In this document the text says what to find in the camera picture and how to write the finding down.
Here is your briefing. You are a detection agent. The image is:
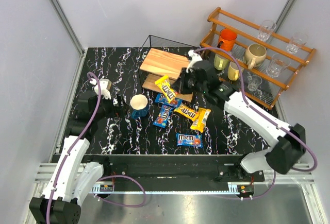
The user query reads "yellow M&M bag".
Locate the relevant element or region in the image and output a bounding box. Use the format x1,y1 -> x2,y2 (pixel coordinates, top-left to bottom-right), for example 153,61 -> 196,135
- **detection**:
174,104 -> 199,121
154,75 -> 178,102
190,108 -> 211,133

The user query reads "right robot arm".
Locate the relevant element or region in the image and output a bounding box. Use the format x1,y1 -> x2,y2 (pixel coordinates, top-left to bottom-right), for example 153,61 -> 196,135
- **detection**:
172,60 -> 306,175

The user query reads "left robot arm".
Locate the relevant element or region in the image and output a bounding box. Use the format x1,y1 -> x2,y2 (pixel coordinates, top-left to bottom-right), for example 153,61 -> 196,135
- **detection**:
29,91 -> 128,223

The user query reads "green mug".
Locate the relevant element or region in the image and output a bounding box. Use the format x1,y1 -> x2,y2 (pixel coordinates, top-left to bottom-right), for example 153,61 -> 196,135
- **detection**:
213,54 -> 229,71

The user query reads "blue ceramic mug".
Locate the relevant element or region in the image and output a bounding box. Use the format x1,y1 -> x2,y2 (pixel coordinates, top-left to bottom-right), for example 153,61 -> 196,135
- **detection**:
130,94 -> 149,119

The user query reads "yellow mug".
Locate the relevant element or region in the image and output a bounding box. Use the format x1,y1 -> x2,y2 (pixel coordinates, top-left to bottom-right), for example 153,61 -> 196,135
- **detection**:
227,62 -> 244,81

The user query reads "blue M&M bag upper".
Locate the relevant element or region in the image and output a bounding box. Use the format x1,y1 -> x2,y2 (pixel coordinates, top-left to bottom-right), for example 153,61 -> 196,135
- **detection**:
155,93 -> 182,108

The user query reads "blue m&m bag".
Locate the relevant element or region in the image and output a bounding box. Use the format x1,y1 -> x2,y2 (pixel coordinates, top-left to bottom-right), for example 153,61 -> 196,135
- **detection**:
155,93 -> 182,108
153,104 -> 174,128
176,134 -> 203,148

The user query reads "orange mug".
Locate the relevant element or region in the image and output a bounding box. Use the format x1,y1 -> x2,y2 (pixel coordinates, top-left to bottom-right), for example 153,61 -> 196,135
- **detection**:
217,28 -> 237,51

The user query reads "clear glass lower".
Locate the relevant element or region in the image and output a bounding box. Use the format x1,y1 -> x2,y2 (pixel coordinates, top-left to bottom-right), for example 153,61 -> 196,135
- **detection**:
247,75 -> 262,92

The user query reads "clear glass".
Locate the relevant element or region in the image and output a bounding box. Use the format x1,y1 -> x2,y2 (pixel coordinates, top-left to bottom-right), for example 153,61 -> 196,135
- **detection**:
247,75 -> 262,92
257,20 -> 276,42
286,32 -> 308,54
266,54 -> 290,78

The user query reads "blue M&M bag centre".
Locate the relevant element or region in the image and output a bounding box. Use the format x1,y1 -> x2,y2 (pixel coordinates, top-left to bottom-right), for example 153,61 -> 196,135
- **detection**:
153,104 -> 174,128

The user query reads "beige mug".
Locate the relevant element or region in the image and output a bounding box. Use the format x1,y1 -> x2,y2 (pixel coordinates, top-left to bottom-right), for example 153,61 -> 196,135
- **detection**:
243,44 -> 267,70

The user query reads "blue M&M bag front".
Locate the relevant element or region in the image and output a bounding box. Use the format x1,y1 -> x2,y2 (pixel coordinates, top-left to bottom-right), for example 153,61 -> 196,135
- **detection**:
176,134 -> 203,148

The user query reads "wooden cup rack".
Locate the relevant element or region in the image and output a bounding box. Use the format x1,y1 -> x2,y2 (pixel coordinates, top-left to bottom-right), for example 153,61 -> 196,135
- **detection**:
200,7 -> 316,109

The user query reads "clear glass middle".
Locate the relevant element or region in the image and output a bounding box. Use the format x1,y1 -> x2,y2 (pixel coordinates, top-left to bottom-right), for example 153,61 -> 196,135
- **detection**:
266,54 -> 290,78

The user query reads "clear glass top left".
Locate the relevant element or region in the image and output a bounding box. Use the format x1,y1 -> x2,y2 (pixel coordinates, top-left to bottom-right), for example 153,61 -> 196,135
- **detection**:
257,20 -> 276,42

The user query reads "clear glass top right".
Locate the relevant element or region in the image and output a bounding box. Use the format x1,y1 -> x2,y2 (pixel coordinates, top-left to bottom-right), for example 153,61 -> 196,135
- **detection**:
286,32 -> 308,54

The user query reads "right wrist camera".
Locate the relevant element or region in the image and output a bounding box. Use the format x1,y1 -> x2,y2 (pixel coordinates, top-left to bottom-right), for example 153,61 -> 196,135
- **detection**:
186,49 -> 203,72

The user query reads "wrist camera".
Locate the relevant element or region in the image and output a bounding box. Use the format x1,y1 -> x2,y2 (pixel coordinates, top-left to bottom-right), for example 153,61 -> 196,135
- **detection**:
186,49 -> 203,72
94,79 -> 112,100

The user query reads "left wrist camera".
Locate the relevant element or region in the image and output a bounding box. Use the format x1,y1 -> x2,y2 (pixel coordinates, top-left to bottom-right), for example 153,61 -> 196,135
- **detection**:
94,79 -> 112,100

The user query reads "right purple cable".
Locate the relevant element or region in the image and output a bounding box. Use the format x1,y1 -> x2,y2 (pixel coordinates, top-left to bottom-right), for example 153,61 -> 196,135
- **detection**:
193,46 -> 318,200

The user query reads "purple cable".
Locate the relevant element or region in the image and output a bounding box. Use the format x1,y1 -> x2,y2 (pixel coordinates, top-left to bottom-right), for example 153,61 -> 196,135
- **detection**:
46,72 -> 147,224
193,46 -> 318,200

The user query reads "two-tier wood wire shelf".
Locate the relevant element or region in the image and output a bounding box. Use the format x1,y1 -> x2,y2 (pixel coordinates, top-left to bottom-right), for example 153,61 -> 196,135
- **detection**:
138,35 -> 199,93

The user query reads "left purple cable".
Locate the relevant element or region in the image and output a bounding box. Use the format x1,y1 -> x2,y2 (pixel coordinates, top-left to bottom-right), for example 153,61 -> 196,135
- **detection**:
46,72 -> 147,224

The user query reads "aluminium rail frame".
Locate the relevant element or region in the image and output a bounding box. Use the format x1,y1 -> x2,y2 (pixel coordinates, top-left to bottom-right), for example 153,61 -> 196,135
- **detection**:
25,0 -> 328,224

